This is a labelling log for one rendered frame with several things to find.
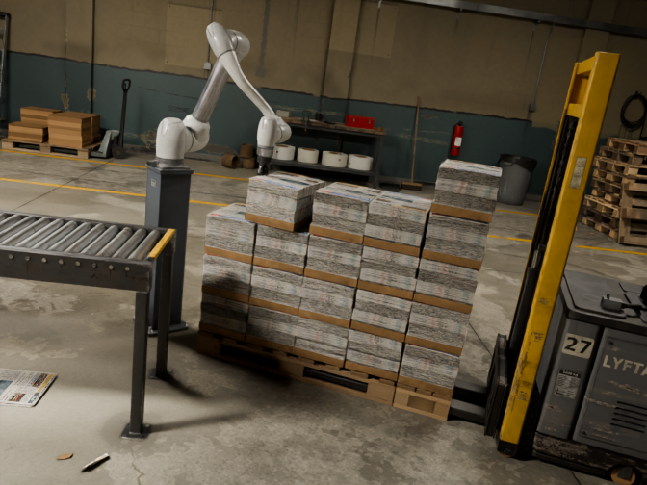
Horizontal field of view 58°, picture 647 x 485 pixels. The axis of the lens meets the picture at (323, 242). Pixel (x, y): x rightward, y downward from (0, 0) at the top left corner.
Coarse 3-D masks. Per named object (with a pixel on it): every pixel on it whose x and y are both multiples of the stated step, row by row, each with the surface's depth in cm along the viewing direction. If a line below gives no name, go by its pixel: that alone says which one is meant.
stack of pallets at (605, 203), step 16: (608, 144) 824; (624, 144) 786; (640, 144) 752; (608, 160) 802; (624, 160) 794; (640, 160) 761; (608, 176) 803; (624, 176) 769; (640, 176) 768; (592, 192) 846; (608, 192) 808; (592, 208) 832; (608, 208) 811; (640, 208) 779; (592, 224) 854; (608, 224) 805
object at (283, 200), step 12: (252, 180) 299; (264, 180) 299; (276, 180) 303; (252, 192) 301; (264, 192) 298; (276, 192) 295; (288, 192) 292; (300, 192) 293; (252, 204) 302; (264, 204) 300; (276, 204) 297; (288, 204) 294; (300, 204) 298; (264, 216) 301; (276, 216) 299; (288, 216) 296; (300, 216) 302
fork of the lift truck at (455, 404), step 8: (320, 376) 316; (328, 376) 315; (336, 376) 314; (344, 376) 314; (344, 384) 313; (352, 384) 312; (360, 384) 310; (456, 400) 306; (456, 408) 298; (464, 408) 299; (472, 408) 300; (480, 408) 301; (456, 416) 299; (464, 416) 297; (472, 416) 296; (480, 416) 295
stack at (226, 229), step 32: (224, 224) 310; (256, 224) 307; (256, 256) 309; (288, 256) 303; (320, 256) 299; (352, 256) 293; (384, 256) 288; (416, 256) 285; (224, 288) 319; (256, 288) 313; (288, 288) 307; (320, 288) 302; (352, 288) 298; (224, 320) 324; (256, 320) 318; (288, 320) 312; (352, 320) 301; (384, 320) 296; (256, 352) 322; (320, 352) 312; (352, 352) 306; (384, 352) 300; (320, 384) 315; (384, 384) 304
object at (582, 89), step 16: (576, 64) 289; (576, 80) 294; (576, 96) 296; (560, 128) 298; (560, 144) 297; (560, 160) 298; (544, 192) 308; (544, 208) 307; (544, 224) 313; (544, 240) 315; (528, 256) 321; (512, 320) 330
